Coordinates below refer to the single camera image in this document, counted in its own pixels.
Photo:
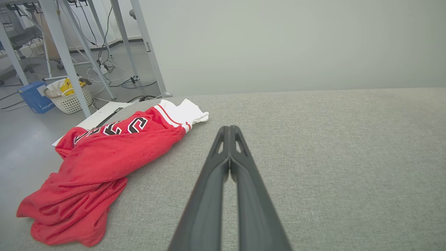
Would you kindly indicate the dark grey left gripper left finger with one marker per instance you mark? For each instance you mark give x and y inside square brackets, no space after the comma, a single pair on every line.
[205,202]

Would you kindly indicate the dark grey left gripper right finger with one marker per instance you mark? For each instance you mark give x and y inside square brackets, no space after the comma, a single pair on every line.
[256,209]

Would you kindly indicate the red and white basketball jersey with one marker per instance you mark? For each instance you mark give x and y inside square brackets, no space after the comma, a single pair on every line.
[97,164]

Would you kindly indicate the grey fabric sofa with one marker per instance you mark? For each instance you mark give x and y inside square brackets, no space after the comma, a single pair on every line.
[331,157]

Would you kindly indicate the white flat box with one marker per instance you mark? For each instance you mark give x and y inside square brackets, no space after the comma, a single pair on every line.
[101,115]

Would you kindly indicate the white plastic laundry basket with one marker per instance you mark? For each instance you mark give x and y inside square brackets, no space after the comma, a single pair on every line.
[71,103]

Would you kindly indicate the yellow plastic bag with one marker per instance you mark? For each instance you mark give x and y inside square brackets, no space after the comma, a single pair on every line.
[68,87]

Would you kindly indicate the white plastic bag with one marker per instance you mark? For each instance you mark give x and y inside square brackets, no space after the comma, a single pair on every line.
[54,87]

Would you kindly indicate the blue cardboard box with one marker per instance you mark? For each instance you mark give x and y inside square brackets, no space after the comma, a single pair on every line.
[33,98]

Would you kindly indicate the grey office chair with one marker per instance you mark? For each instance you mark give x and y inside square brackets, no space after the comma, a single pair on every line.
[24,35]

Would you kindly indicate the grey metal frame leg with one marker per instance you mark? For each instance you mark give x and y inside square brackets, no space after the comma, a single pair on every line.
[124,38]
[14,57]
[87,48]
[64,55]
[150,48]

